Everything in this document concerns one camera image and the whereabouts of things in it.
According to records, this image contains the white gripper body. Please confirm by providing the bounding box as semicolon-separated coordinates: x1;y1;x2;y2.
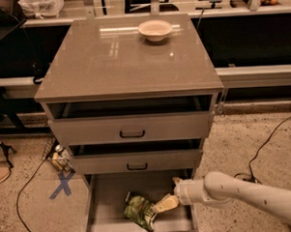
174;179;209;205

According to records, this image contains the green jalapeno chip bag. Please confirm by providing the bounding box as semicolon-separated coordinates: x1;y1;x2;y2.
124;192;158;232

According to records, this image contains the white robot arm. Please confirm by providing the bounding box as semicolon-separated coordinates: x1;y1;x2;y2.
155;172;291;225

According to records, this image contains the top grey drawer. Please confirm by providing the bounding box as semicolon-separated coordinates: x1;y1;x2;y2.
46;95;214;146

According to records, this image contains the grey drawer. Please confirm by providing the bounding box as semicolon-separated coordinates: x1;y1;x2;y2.
70;139;202;174
46;95;214;146
84;169;199;232

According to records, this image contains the bottom grey drawer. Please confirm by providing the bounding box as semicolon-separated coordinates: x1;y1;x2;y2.
84;169;199;232

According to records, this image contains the grey drawer cabinet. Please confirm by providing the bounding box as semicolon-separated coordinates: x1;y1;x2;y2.
30;12;231;232

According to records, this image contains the middle grey drawer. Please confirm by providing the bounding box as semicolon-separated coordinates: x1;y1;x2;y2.
70;139;202;174

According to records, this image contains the white plastic bag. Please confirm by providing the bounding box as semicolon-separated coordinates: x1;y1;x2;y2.
18;0;64;19

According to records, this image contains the blue tape cross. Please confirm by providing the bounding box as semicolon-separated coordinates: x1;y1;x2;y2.
49;170;74;200

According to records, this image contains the white bowl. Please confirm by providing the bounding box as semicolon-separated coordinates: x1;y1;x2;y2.
138;19;173;43

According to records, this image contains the black tripod stand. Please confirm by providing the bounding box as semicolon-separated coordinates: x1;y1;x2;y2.
0;78;26;168

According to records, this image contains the black chair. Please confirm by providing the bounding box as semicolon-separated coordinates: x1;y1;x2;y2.
0;0;26;41

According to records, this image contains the black floor cable right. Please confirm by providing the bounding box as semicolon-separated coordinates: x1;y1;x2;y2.
229;102;291;186

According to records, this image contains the black floor cable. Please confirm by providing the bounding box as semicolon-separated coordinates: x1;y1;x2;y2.
13;150;58;232
229;102;291;186

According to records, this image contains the wire basket with bottles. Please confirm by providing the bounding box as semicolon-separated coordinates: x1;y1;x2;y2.
42;137;73;172

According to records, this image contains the black floor cable left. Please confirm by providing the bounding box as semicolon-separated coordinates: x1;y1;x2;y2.
13;150;58;232

